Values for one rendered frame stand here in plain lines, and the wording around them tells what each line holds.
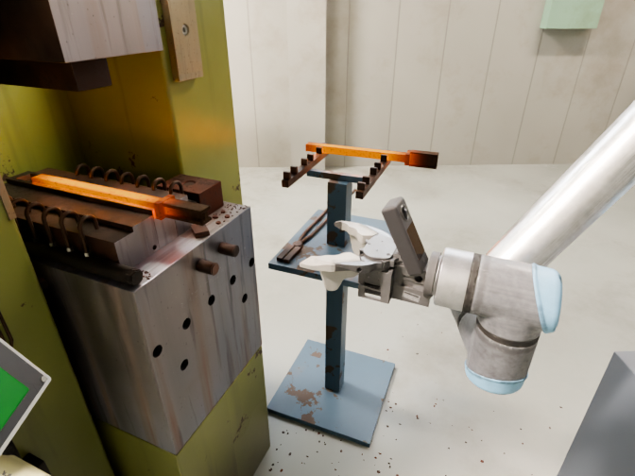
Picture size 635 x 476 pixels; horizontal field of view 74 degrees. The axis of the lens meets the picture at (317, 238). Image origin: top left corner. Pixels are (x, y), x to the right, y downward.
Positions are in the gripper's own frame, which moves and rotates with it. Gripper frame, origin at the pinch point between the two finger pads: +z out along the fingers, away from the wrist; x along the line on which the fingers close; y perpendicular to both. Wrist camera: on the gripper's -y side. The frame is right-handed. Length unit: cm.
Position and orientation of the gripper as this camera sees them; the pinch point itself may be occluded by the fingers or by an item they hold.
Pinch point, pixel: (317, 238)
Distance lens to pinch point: 70.7
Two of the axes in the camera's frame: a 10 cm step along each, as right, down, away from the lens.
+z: -9.2, -1.9, 3.5
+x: 4.0, -4.5, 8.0
